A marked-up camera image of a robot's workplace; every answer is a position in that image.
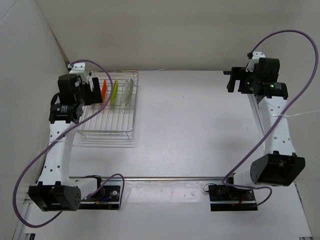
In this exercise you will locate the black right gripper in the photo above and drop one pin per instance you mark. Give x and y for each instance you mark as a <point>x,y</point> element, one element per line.
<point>238,73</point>

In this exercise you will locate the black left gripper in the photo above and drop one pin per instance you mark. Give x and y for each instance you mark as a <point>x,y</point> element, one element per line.
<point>96,96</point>

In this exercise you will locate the orange plate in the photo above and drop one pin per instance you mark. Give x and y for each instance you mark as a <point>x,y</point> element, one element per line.
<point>104,92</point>

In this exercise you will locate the green plate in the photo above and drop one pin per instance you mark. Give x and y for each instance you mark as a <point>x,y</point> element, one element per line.
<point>114,93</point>

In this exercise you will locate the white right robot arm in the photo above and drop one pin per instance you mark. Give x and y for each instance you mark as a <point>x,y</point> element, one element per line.
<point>280,164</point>

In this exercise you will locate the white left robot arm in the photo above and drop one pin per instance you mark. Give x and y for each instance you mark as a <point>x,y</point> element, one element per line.
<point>55,191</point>

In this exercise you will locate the metal wire dish rack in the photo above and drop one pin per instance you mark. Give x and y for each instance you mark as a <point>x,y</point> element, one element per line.
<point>114,122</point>

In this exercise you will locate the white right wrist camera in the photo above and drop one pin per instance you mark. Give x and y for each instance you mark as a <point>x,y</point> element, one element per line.
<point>254,59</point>

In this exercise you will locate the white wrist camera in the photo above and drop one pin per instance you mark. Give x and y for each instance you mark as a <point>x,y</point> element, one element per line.
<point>79,69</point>
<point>254,59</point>

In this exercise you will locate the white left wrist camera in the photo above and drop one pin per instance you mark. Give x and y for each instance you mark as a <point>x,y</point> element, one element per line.
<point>79,69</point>

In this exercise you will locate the white cable tie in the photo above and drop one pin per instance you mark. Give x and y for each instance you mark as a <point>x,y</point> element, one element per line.
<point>296,114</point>

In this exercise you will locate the aluminium rail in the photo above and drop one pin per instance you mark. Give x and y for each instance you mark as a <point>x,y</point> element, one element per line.
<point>174,178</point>

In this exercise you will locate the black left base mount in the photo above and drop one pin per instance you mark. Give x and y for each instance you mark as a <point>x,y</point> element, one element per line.
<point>105,196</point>

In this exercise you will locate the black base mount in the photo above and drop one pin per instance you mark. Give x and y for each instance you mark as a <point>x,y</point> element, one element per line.
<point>105,196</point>
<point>230,199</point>

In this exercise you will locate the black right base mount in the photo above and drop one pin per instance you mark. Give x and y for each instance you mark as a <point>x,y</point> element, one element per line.
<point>230,199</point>

